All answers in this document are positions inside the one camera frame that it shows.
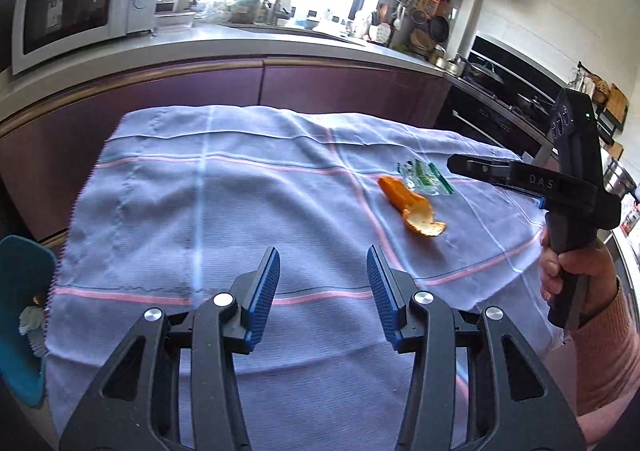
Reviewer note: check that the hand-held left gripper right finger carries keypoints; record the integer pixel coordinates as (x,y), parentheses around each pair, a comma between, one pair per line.
(382,296)

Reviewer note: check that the striped grey tablecloth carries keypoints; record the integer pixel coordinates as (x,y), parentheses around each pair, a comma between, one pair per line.
(250,191)

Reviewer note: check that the kitchen counter with cabinets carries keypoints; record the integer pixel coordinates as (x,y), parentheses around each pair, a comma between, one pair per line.
(300,76)

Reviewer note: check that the black wok with lid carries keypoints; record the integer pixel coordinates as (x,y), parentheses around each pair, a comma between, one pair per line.
(482,73)

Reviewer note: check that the small clear green-striped wrapper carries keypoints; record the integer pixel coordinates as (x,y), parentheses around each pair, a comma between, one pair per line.
(425,176)

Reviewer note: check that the white dotted utensil holder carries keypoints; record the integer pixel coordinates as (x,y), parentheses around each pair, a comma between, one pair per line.
(382,32)

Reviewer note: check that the steel bowl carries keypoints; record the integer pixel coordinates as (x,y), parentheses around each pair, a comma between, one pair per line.
(620,176)

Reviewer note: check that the black built-in oven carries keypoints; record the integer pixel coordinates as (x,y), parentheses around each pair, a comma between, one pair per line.
(480,116)

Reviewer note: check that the orange grater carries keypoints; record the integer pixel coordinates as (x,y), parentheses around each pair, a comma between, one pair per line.
(433,1)

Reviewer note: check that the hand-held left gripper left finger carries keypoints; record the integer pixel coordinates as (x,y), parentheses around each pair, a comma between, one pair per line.
(262,296)

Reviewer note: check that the white microwave oven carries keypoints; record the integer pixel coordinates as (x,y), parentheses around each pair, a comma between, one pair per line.
(75,11)

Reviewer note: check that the black glass wall panel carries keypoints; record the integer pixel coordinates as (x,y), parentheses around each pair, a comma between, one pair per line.
(515,63)

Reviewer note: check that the clear bag of greens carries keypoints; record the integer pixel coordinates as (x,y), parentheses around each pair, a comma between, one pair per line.
(245,8)

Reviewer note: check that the blue plastic bin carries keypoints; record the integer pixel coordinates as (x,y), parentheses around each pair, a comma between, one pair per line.
(20,281)

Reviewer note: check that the clear glass dish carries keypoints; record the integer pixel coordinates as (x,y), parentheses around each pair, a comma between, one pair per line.
(172,20)

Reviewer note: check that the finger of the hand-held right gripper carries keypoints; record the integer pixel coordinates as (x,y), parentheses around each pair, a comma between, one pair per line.
(480,168)
(525,193)

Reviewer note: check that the hanging black frying pan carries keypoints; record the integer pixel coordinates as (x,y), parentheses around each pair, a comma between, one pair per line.
(440,28)

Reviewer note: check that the person's right hand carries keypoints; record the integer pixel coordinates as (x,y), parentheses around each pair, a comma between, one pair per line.
(592,276)

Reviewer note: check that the orange peel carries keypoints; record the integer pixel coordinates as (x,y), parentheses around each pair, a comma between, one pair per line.
(410,208)

